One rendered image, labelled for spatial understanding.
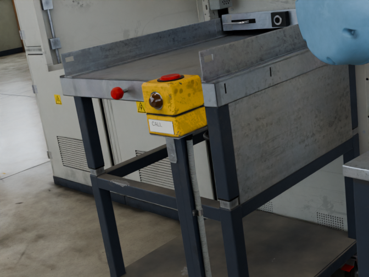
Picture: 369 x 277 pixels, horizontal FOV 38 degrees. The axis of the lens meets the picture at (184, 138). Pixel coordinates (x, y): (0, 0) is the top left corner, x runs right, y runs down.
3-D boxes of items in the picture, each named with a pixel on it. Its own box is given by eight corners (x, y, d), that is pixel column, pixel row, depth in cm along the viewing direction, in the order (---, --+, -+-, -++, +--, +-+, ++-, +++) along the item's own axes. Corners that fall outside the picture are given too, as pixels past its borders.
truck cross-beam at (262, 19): (356, 23, 165) (354, 4, 163) (223, 31, 202) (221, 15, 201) (363, 21, 168) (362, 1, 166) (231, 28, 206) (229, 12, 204)
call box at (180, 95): (178, 140, 94) (169, 83, 91) (148, 136, 100) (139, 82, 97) (208, 127, 99) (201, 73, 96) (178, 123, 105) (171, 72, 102)
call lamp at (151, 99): (159, 112, 93) (156, 93, 92) (146, 111, 96) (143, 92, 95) (165, 110, 94) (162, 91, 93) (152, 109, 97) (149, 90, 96)
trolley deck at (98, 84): (218, 107, 117) (214, 81, 115) (63, 95, 161) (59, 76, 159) (364, 50, 162) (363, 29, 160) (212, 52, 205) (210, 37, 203)
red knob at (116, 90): (118, 100, 134) (115, 88, 134) (110, 100, 137) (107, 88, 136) (131, 97, 137) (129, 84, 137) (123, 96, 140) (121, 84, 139)
